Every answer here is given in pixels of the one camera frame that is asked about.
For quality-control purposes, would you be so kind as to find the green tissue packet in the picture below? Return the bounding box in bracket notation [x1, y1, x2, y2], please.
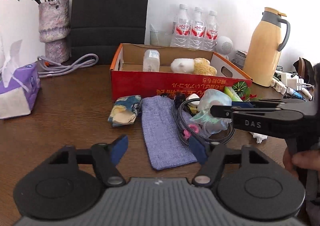
[224, 87, 242, 102]

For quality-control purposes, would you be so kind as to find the iridescent plastic bag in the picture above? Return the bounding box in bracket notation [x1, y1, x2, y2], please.
[190, 88, 233, 138]

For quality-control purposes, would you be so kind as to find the black braided cable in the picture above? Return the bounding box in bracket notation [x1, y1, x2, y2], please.
[171, 95, 235, 147]

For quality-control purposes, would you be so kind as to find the purple knit pouch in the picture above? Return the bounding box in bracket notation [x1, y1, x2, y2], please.
[141, 96, 196, 171]

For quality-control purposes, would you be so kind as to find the blue patterned cloth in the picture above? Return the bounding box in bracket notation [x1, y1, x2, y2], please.
[108, 95, 142, 127]

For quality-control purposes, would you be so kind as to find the yellow white plush toy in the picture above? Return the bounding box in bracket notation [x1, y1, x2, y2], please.
[170, 58, 217, 76]

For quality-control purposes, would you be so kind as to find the white cotton swab container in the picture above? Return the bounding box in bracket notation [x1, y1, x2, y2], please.
[143, 49, 160, 72]

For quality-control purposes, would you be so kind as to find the right hand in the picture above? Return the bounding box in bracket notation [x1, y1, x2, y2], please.
[283, 148, 320, 178]

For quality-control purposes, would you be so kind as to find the crumpled white tissue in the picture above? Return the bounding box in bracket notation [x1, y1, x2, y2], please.
[250, 132, 268, 144]

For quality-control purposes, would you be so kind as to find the white power strip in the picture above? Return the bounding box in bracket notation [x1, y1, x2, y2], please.
[270, 70, 315, 101]

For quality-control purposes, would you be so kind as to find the yellow thermos jug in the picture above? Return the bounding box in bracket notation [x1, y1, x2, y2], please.
[243, 7, 291, 87]

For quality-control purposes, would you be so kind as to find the brown pink cloth pile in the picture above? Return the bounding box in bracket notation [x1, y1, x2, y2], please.
[293, 58, 319, 85]

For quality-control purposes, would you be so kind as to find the white robot figurine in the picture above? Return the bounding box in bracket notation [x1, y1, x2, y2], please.
[215, 36, 233, 60]

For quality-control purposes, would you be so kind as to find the left water bottle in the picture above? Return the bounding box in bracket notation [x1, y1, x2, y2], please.
[170, 4, 190, 47]

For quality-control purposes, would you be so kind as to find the red cardboard box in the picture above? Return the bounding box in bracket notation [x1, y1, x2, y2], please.
[110, 44, 252, 101]

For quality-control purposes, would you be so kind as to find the glass cup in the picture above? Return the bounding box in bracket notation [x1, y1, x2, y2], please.
[150, 24, 172, 46]

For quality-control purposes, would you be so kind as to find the purple tissue pack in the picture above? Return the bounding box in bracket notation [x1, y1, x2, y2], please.
[1, 40, 41, 120]

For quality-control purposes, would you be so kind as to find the black paper bag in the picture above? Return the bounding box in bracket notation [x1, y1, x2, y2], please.
[70, 0, 148, 65]

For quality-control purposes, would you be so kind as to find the purple ceramic vase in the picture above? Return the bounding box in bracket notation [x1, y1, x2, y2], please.
[39, 0, 71, 63]

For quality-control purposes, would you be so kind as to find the pink hair tie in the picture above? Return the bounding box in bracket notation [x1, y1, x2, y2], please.
[182, 123, 201, 140]

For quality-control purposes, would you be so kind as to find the purple lanyard cord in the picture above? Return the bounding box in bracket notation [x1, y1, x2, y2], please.
[36, 53, 99, 79]

